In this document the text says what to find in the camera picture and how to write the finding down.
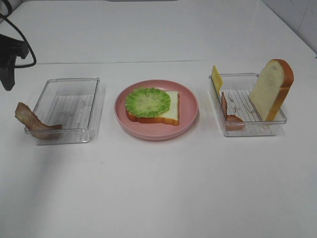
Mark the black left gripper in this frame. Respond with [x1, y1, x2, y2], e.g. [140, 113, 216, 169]
[0, 35, 28, 91]

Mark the bacon strip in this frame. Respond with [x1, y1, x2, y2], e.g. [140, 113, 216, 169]
[221, 92, 244, 131]
[15, 102, 62, 140]

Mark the green lettuce leaf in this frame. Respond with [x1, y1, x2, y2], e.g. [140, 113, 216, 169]
[125, 87, 171, 118]

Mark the bread slice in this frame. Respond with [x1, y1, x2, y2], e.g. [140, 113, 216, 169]
[125, 91, 179, 126]
[249, 59, 294, 121]

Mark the yellow cheese slice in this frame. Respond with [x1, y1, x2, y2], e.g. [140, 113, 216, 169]
[211, 65, 223, 96]

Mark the left clear plastic container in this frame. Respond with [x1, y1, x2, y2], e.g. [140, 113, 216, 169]
[24, 77, 105, 145]

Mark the clear plastic container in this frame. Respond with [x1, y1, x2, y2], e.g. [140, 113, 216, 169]
[24, 77, 105, 145]
[211, 73, 287, 137]

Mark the pink round plate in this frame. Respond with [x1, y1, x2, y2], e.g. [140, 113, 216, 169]
[114, 80, 199, 141]

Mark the right clear plastic container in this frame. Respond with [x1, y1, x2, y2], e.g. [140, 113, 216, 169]
[211, 73, 287, 137]

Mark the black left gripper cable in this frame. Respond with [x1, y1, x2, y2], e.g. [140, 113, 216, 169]
[0, 0, 38, 68]

